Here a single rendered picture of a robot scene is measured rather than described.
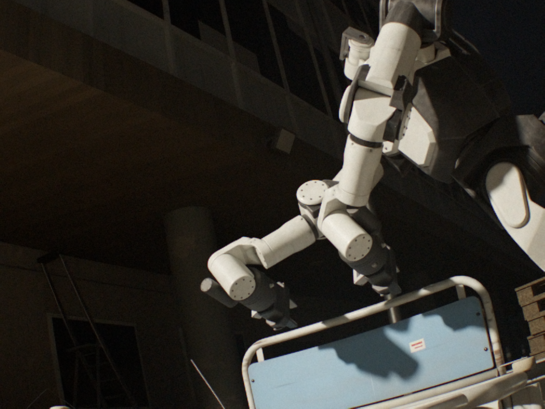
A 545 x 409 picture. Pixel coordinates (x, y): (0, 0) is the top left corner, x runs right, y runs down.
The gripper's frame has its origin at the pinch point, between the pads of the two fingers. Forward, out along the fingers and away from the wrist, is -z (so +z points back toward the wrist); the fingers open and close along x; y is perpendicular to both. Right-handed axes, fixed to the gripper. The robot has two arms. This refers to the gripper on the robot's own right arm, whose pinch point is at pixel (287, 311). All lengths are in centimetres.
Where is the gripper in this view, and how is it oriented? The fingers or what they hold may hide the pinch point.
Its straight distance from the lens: 166.4
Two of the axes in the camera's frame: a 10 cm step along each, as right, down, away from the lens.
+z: -5.8, -5.0, -6.5
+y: 8.2, -3.5, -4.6
